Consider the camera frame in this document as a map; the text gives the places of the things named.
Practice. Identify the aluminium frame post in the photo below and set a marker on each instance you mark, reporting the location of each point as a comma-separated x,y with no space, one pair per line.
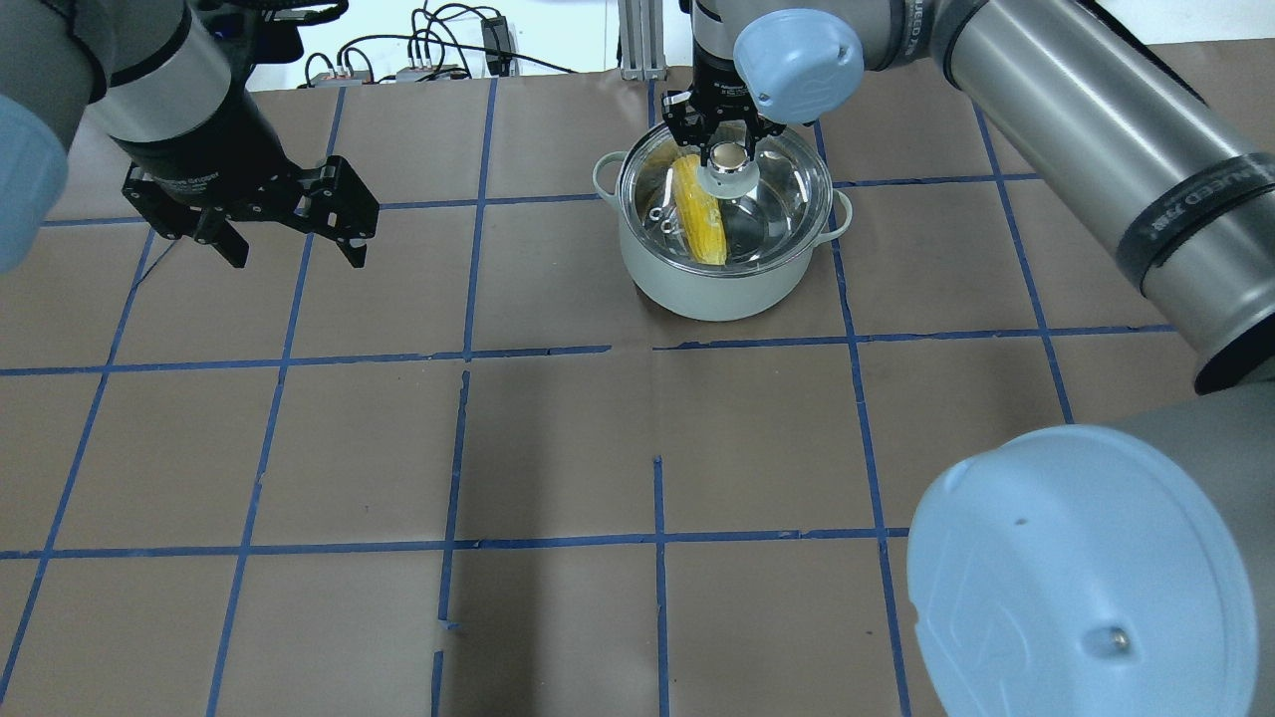
641,40

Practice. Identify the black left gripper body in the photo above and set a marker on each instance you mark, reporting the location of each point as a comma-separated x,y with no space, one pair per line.
212,144

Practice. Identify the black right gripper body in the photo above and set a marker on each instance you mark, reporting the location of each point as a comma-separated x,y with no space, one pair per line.
711,84

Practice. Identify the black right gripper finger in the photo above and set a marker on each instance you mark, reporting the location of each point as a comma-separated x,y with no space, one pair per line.
749,138
698,146

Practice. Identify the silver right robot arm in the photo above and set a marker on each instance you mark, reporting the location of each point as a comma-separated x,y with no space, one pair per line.
990,496

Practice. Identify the glass pot lid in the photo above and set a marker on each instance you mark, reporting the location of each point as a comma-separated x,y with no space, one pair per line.
781,208

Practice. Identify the white cooking pot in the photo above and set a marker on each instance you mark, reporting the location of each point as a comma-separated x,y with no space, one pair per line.
702,298

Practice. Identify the black power adapter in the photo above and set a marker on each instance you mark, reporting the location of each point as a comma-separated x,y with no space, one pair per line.
498,45

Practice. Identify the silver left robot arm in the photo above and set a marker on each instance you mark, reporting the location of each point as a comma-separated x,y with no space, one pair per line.
166,82

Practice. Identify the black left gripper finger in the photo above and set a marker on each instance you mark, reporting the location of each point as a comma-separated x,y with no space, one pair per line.
336,204
215,232

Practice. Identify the yellow corn cob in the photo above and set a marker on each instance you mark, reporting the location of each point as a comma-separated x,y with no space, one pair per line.
699,213

